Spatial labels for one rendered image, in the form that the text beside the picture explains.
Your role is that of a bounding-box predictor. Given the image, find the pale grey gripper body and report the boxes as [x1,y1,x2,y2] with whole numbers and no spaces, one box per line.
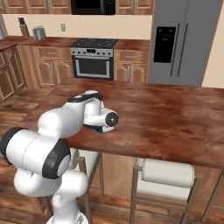
[83,123,116,135]

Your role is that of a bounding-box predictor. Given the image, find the wooden stool with white cushion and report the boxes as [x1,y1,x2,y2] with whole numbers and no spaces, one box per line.
[129,157,204,224]
[69,148,105,224]

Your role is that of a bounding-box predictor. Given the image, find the wooden base cupboards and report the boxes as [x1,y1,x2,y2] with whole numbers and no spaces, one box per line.
[0,44,29,103]
[113,48,151,84]
[31,45,74,88]

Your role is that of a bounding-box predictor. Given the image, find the steel oven with hob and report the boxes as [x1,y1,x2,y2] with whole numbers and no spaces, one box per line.
[70,38,120,81]

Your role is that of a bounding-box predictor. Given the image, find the grey steel fridge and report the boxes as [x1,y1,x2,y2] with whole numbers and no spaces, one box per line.
[148,0,224,88]

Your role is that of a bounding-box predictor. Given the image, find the grey toaster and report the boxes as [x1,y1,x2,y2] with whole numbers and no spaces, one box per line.
[31,25,47,41]

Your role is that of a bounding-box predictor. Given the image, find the black microwave oven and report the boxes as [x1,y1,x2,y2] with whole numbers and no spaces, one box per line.
[70,0,117,16]

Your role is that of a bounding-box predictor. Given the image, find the wooden knife block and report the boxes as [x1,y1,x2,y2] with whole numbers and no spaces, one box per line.
[17,17,31,38]

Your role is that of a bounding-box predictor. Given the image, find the grey countertop appliance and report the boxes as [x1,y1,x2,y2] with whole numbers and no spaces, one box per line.
[0,13,9,41]

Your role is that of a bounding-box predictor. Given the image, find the wooden wall cupboards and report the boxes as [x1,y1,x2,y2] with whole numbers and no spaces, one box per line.
[115,0,155,16]
[0,0,72,16]

